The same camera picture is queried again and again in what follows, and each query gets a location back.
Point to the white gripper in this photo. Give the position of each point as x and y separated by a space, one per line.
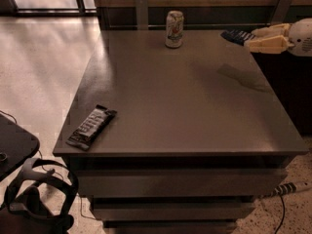
301 38

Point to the dark rxbar chocolate wrapper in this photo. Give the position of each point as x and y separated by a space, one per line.
84 136

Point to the white soda can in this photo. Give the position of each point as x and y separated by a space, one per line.
174 29

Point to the grey drawer cabinet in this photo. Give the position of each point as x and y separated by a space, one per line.
198 134

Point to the black side table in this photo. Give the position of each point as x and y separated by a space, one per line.
16 145

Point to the right metal wall bracket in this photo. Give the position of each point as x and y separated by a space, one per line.
280 11

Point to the metal wall bracket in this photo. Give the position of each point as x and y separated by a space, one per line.
280 11
142 14

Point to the left metal wall bracket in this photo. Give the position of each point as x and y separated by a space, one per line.
142 14

